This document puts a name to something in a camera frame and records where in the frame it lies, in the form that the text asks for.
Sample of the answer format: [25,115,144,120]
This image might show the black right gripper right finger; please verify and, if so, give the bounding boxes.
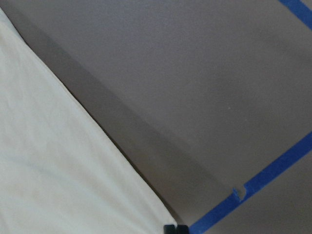
[176,225,189,234]

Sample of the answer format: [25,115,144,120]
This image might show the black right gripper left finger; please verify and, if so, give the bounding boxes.
[163,224,176,234]

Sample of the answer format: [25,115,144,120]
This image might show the beige long-sleeve graphic shirt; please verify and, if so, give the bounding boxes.
[0,12,176,234]

